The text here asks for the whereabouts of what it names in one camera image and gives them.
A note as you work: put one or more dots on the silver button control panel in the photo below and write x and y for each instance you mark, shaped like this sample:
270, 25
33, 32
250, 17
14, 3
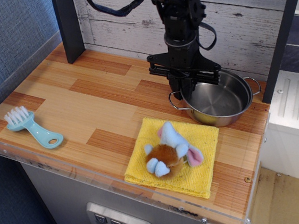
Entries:
118, 223

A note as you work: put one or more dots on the dark left vertical post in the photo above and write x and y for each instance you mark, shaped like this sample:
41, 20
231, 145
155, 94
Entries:
68, 24

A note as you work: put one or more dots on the dark vertical post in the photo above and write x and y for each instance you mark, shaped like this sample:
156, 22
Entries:
68, 24
281, 42

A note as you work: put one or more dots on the blue and brown plush toy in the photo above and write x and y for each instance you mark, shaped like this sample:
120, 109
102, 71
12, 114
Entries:
166, 159

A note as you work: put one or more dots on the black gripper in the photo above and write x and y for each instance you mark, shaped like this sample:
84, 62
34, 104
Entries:
184, 67

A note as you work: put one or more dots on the white ridged side cabinet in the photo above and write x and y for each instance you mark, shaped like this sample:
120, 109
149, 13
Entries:
280, 150

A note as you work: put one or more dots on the light blue dish brush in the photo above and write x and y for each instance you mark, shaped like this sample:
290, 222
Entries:
19, 118

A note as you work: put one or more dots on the stainless steel pan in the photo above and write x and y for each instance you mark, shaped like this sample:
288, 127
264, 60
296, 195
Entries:
217, 105

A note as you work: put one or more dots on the dark right vertical post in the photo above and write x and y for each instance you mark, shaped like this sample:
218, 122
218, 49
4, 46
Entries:
281, 42

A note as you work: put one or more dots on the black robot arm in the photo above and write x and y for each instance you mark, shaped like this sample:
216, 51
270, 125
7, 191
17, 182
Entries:
182, 20

